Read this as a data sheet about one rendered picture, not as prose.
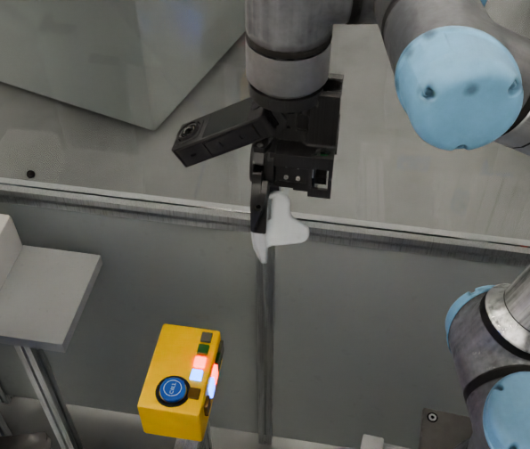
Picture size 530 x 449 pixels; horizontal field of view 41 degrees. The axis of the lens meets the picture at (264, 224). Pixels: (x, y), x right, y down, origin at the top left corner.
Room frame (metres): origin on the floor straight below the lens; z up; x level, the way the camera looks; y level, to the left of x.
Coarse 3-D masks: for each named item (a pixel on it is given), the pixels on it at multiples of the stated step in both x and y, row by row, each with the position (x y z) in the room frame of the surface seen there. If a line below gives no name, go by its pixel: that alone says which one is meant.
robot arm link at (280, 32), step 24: (264, 0) 0.51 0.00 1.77; (288, 0) 0.50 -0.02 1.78; (312, 0) 0.50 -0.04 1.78; (336, 0) 0.51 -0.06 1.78; (264, 24) 0.51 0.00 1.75; (288, 24) 0.50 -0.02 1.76; (312, 24) 0.51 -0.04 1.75; (264, 48) 0.51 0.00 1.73; (288, 48) 0.50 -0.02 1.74; (312, 48) 0.51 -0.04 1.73
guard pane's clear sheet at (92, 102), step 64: (0, 0) 1.09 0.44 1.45; (64, 0) 1.07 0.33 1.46; (128, 0) 1.05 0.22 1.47; (192, 0) 1.04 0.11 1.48; (512, 0) 0.96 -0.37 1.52; (0, 64) 1.10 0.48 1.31; (64, 64) 1.08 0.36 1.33; (128, 64) 1.06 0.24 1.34; (192, 64) 1.04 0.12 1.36; (384, 64) 0.99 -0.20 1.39; (0, 128) 1.11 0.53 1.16; (64, 128) 1.08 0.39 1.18; (128, 128) 1.06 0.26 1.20; (384, 128) 0.98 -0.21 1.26; (128, 192) 1.07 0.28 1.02; (192, 192) 1.04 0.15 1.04; (384, 192) 0.98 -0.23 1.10; (448, 192) 0.96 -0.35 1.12; (512, 192) 0.94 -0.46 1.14
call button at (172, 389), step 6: (174, 378) 0.59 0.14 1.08; (162, 384) 0.57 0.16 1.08; (168, 384) 0.57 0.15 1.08; (174, 384) 0.57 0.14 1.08; (180, 384) 0.57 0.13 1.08; (162, 390) 0.56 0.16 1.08; (168, 390) 0.56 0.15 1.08; (174, 390) 0.56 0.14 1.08; (180, 390) 0.56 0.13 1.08; (162, 396) 0.55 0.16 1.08; (168, 396) 0.55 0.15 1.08; (174, 396) 0.55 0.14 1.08; (180, 396) 0.55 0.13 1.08; (168, 402) 0.55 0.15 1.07; (174, 402) 0.55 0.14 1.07
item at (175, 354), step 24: (168, 336) 0.67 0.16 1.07; (192, 336) 0.67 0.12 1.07; (216, 336) 0.67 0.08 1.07; (168, 360) 0.62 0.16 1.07; (192, 360) 0.62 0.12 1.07; (144, 384) 0.58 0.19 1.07; (192, 384) 0.58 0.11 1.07; (144, 408) 0.54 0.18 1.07; (168, 408) 0.54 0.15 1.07; (192, 408) 0.54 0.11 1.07; (168, 432) 0.53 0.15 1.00; (192, 432) 0.53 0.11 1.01
